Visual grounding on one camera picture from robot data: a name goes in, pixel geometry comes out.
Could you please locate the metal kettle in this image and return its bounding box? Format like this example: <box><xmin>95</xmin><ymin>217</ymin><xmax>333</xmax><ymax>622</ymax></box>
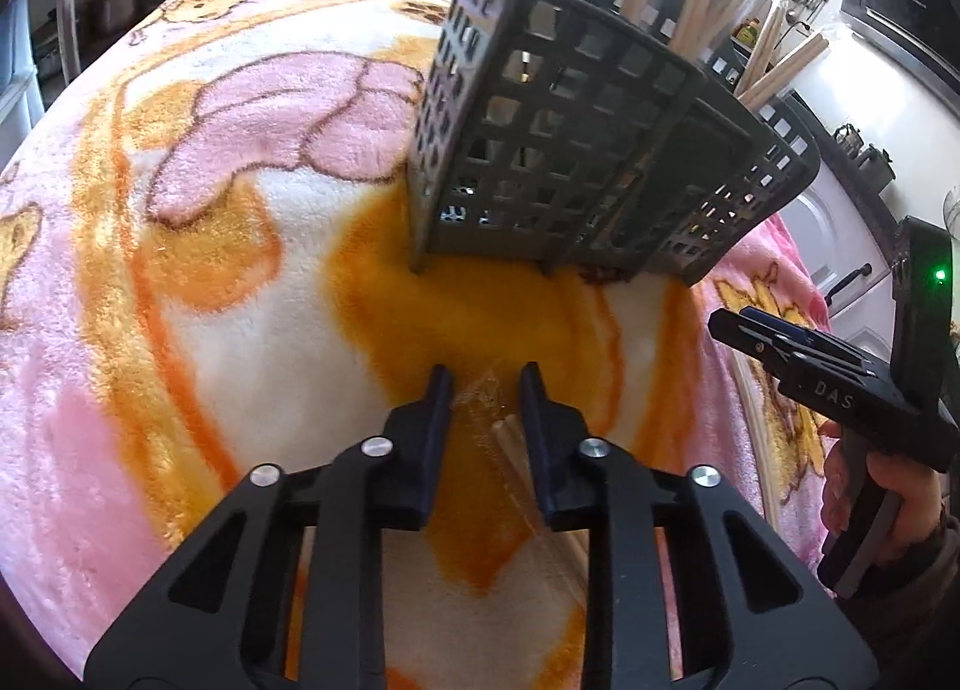
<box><xmin>836</xmin><ymin>124</ymin><xmax>893</xmax><ymax>185</ymax></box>

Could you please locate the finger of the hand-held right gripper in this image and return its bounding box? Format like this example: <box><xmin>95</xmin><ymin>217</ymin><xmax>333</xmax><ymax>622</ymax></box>
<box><xmin>709</xmin><ymin>310</ymin><xmax>796</xmax><ymax>380</ymax></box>
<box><xmin>739</xmin><ymin>306</ymin><xmax>871</xmax><ymax>370</ymax></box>

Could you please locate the dark green plastic utensil basket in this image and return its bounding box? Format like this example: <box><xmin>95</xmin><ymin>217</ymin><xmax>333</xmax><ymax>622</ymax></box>
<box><xmin>409</xmin><ymin>0</ymin><xmax>822</xmax><ymax>286</ymax></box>

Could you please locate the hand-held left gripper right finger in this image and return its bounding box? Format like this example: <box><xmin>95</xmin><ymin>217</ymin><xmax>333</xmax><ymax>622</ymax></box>
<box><xmin>519</xmin><ymin>362</ymin><xmax>880</xmax><ymax>690</ymax></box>

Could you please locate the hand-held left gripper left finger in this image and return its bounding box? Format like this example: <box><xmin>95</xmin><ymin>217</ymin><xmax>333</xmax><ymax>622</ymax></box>
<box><xmin>84</xmin><ymin>364</ymin><xmax>457</xmax><ymax>690</ymax></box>

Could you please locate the pink printed blanket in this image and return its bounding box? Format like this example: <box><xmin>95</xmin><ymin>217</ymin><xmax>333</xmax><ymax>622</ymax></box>
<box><xmin>0</xmin><ymin>0</ymin><xmax>830</xmax><ymax>690</ymax></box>

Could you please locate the lidded metal pot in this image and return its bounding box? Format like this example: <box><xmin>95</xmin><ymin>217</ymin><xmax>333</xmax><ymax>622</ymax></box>
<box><xmin>86</xmin><ymin>0</ymin><xmax>151</xmax><ymax>35</ymax></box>

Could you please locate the person's right forearm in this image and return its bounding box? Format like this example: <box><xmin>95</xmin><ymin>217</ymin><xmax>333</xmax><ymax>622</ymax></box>
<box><xmin>885</xmin><ymin>510</ymin><xmax>960</xmax><ymax>601</ymax></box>

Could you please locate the person's right hand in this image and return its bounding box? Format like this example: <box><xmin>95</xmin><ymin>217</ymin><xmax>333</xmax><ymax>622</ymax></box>
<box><xmin>817</xmin><ymin>416</ymin><xmax>950</xmax><ymax>563</ymax></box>

